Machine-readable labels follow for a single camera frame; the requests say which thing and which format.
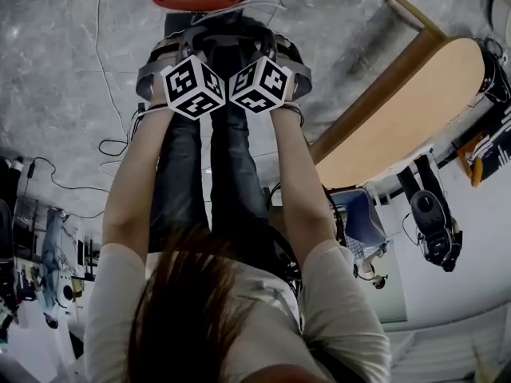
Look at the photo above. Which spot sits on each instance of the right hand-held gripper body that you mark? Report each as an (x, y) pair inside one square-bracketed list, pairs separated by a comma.
[(261, 86)]

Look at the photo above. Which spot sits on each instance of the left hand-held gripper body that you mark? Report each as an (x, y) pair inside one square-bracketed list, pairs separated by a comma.
[(191, 90)]

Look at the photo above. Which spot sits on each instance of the person's left forearm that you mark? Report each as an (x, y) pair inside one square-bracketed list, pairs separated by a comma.
[(131, 182)]

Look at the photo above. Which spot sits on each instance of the person's right forearm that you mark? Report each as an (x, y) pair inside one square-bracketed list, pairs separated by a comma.
[(297, 182)]

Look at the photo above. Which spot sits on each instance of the person's dark jeans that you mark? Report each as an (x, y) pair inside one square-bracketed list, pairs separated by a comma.
[(235, 174)]

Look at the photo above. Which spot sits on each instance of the oval wooden table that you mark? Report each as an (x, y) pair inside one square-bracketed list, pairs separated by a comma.
[(399, 122)]

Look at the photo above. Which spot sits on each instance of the blue chair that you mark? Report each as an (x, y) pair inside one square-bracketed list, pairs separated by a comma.
[(359, 218)]

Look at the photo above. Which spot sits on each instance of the orange cushion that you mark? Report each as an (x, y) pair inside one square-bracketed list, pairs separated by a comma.
[(475, 170)]

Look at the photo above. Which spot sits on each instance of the person's white shirt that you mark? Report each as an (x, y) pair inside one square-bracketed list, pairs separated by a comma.
[(339, 313)]

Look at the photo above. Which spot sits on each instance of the black white striped mat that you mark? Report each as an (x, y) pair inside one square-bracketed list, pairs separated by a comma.
[(499, 142)]

